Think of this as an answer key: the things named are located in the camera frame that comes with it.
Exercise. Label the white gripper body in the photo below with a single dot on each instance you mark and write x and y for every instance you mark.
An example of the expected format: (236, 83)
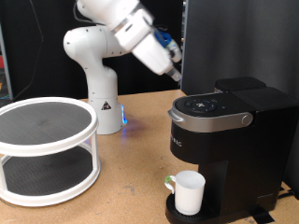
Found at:
(152, 56)

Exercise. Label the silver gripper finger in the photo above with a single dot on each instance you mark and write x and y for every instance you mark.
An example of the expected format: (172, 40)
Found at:
(175, 74)

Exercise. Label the black Keurig coffee machine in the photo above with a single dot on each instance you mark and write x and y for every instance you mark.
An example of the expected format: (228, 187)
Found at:
(249, 149)

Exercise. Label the white mug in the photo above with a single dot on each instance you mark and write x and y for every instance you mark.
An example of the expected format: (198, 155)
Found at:
(188, 193)

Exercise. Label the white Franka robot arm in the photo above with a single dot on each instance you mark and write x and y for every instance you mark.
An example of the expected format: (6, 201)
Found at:
(102, 90)

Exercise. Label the dark grey backdrop panel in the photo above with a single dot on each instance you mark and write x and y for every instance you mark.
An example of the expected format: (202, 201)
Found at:
(236, 37)

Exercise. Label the black backdrop curtain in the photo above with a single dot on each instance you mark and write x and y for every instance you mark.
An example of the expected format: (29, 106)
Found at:
(46, 68)

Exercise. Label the white two-tier turntable stand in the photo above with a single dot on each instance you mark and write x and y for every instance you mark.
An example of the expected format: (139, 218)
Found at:
(46, 146)

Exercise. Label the black tape strip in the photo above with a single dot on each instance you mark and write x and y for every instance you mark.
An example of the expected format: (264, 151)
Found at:
(263, 216)

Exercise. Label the grey metal frame post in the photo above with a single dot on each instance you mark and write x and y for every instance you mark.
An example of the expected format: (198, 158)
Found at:
(7, 74)

